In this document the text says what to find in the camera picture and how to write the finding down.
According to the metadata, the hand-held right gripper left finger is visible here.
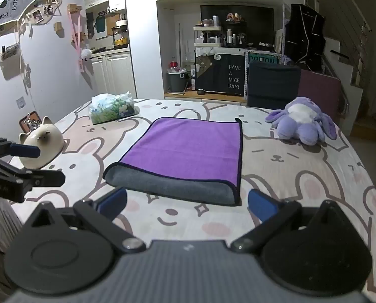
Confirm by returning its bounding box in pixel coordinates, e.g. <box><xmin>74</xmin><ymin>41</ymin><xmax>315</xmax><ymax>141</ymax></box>
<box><xmin>23</xmin><ymin>187</ymin><xmax>146</xmax><ymax>254</ymax></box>

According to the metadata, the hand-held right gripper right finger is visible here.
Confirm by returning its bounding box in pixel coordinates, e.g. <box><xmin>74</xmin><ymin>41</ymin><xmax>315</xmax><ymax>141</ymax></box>
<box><xmin>230</xmin><ymin>189</ymin><xmax>354</xmax><ymax>254</ymax></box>

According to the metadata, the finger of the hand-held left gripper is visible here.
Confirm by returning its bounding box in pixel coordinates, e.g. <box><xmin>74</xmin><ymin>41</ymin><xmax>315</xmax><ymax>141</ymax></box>
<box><xmin>0</xmin><ymin>155</ymin><xmax>66</xmax><ymax>187</ymax></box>
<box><xmin>0</xmin><ymin>137</ymin><xmax>41</xmax><ymax>159</ymax></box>

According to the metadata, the purple and grey towel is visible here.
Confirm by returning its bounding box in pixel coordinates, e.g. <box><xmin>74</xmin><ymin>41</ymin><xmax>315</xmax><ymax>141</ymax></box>
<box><xmin>103</xmin><ymin>117</ymin><xmax>244</xmax><ymax>206</ymax></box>

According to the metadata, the white cat-shaped ceramic jar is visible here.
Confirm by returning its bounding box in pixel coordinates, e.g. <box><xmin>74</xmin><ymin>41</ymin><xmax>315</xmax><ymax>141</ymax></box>
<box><xmin>19</xmin><ymin>116</ymin><xmax>64</xmax><ymax>170</ymax></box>

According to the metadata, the orange key tray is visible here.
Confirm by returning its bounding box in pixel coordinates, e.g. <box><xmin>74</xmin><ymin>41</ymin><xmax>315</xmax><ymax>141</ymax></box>
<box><xmin>20</xmin><ymin>111</ymin><xmax>39</xmax><ymax>135</ymax></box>

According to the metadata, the bunny printed blanket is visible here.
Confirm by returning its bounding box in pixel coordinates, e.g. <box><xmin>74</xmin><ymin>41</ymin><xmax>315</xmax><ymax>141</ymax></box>
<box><xmin>10</xmin><ymin>98</ymin><xmax>376</xmax><ymax>302</ymax></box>

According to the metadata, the green tissue pack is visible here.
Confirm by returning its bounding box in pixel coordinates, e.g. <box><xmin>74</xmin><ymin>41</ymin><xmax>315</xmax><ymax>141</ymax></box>
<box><xmin>89</xmin><ymin>91</ymin><xmax>137</xmax><ymax>125</ymax></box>

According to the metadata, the purple plush bunny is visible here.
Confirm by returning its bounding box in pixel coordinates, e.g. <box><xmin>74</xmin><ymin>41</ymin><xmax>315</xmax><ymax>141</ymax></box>
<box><xmin>265</xmin><ymin>97</ymin><xmax>338</xmax><ymax>146</ymax></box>

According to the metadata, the white kitchen base cabinet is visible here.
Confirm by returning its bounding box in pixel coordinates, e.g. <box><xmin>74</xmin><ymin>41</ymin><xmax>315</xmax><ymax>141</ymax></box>
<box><xmin>86</xmin><ymin>52</ymin><xmax>136</xmax><ymax>100</ymax></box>

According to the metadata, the dark upholstered chair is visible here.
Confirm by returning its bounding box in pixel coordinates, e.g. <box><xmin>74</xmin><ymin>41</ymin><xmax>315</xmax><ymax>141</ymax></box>
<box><xmin>247</xmin><ymin>61</ymin><xmax>302</xmax><ymax>108</ymax></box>

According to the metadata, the pink hanging strip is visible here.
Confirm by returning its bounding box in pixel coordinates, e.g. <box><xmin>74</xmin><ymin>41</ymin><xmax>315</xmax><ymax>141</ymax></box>
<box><xmin>68</xmin><ymin>9</ymin><xmax>85</xmax><ymax>74</ymax></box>

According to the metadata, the maroon board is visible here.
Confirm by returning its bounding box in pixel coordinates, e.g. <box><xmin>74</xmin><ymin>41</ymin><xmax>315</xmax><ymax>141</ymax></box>
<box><xmin>298</xmin><ymin>69</ymin><xmax>342</xmax><ymax>124</ymax></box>

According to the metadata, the dark green trash bin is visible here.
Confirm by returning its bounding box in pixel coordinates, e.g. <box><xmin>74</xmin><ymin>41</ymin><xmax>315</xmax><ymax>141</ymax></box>
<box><xmin>167</xmin><ymin>69</ymin><xmax>189</xmax><ymax>93</ymax></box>

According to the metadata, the black printed cabinet curtain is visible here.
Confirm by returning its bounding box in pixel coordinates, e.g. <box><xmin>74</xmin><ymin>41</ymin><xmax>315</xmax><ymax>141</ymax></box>
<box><xmin>196</xmin><ymin>54</ymin><xmax>246</xmax><ymax>95</ymax></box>

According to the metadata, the green sign plate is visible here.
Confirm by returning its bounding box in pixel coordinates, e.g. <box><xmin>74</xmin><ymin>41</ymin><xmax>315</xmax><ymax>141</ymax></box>
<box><xmin>245</xmin><ymin>53</ymin><xmax>279</xmax><ymax>67</ymax></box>

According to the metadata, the yellow kettle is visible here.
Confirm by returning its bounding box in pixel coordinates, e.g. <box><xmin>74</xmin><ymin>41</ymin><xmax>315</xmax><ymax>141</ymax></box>
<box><xmin>112</xmin><ymin>27</ymin><xmax>129</xmax><ymax>49</ymax></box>

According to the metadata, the black hanging jacket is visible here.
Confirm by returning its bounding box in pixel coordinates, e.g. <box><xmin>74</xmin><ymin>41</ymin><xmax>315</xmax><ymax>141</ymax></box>
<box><xmin>284</xmin><ymin>4</ymin><xmax>327</xmax><ymax>70</ymax></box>

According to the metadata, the white desktop organizer shelf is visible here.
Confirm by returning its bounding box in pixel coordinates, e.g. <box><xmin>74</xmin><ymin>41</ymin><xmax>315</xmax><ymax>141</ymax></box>
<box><xmin>193</xmin><ymin>26</ymin><xmax>224</xmax><ymax>48</ymax></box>

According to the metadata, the wall-mounted storage pouch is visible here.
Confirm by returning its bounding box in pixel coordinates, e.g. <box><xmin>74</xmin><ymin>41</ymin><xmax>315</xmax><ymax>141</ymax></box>
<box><xmin>0</xmin><ymin>42</ymin><xmax>21</xmax><ymax>62</ymax></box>

